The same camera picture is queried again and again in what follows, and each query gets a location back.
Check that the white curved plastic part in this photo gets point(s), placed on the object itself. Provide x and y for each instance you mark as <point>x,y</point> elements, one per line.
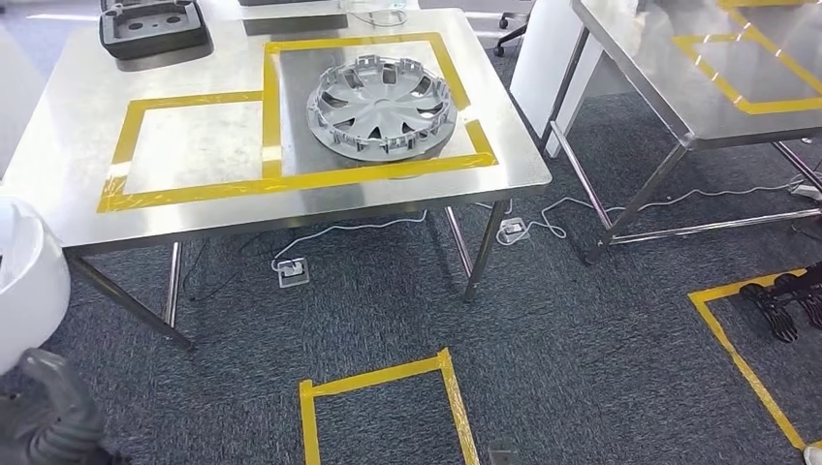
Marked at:
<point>32,289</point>

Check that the black foam tray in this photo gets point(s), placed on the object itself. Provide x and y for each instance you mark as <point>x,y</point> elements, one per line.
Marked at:
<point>154,38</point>

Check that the black office chair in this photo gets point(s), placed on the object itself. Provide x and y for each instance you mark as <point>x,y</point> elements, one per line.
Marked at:
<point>514,35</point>

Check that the stainless steel table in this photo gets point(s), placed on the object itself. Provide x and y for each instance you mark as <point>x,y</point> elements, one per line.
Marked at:
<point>642,58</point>

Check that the silver plastic wheel cover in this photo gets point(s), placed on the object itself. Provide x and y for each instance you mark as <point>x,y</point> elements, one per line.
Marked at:
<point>379,106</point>

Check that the stainless steel workbench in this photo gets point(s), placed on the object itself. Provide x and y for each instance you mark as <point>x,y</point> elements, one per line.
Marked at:
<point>77,96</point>

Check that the dark robot body piece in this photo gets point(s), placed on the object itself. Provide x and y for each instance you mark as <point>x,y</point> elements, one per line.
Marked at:
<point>504,455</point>

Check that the white power strip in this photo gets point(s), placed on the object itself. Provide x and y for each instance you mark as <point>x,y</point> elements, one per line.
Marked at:
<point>808,191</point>

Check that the white partition panel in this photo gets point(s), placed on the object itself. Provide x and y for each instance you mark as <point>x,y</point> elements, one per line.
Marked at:
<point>539,64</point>
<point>13,96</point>

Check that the yellow floor tape square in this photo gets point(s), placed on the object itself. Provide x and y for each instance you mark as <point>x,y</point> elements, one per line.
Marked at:
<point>736,356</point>
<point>372,378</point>

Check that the large yellow tape square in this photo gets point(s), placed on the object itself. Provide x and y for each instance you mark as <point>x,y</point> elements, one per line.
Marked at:
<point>271,96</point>

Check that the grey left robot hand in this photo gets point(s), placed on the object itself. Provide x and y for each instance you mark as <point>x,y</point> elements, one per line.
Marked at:
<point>51,385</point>

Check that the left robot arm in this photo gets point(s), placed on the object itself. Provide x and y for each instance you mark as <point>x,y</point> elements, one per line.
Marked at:
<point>70,446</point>

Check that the small yellow tape rectangle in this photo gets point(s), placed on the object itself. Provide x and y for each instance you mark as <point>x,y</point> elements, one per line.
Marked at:
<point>122,141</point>

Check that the metal floor outlet box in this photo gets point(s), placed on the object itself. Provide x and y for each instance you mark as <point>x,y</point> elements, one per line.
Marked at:
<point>293,272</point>
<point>514,230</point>

